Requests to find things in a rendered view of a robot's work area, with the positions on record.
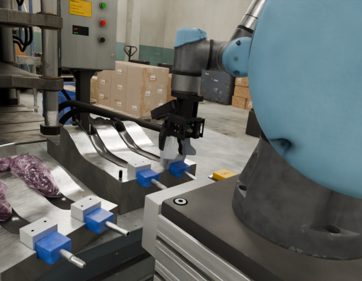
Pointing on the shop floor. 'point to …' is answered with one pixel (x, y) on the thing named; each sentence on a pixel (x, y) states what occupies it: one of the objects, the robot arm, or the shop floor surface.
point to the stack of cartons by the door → (241, 94)
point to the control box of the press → (86, 44)
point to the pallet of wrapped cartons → (132, 89)
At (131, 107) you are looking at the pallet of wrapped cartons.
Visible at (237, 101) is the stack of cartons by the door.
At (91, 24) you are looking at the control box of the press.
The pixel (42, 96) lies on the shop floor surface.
